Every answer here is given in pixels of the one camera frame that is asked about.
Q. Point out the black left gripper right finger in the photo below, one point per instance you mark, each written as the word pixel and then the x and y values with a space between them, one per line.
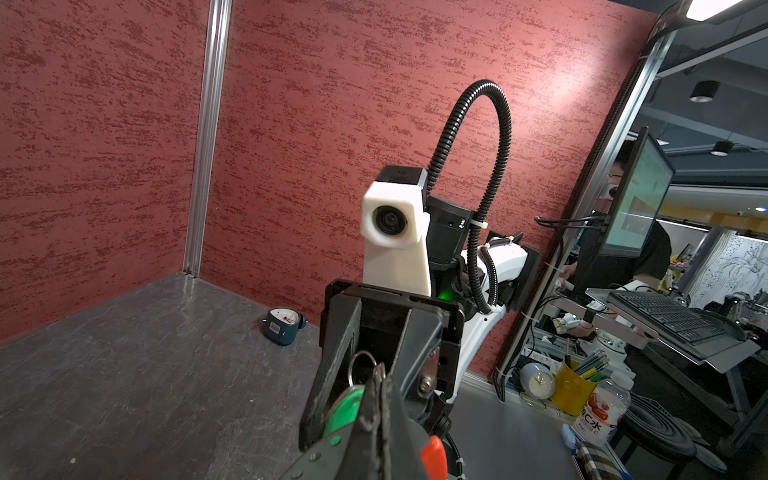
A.
pixel 401 449

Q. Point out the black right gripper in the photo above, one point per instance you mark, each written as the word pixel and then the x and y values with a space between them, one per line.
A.
pixel 416 337

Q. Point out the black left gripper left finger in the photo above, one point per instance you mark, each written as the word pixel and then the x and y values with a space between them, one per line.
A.
pixel 363 456

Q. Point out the perforated metal keyring red handle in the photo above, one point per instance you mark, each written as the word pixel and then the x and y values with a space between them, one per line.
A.
pixel 322 459

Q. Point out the green capped key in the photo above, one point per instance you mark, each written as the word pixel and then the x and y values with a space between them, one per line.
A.
pixel 344 410

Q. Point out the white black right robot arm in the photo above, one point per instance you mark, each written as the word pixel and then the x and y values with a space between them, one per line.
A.
pixel 488 277

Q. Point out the teal kitchen scale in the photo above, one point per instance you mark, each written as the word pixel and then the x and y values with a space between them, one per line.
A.
pixel 281 325

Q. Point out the yellow pen holder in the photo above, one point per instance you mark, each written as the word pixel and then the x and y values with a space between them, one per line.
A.
pixel 572 391

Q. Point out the plastic drink bottle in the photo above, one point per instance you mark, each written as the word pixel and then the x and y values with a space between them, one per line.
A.
pixel 604 409

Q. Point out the computer monitor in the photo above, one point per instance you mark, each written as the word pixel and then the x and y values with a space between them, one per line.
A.
pixel 586 272

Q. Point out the black keyboard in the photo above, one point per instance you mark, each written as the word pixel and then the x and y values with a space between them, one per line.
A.
pixel 673 318

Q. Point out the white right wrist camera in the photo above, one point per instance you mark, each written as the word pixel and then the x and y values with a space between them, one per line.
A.
pixel 394 226

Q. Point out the right aluminium corner post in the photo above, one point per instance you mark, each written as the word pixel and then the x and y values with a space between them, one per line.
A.
pixel 219 22

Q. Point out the right front aluminium post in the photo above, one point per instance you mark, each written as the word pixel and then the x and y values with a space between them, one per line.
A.
pixel 590 181

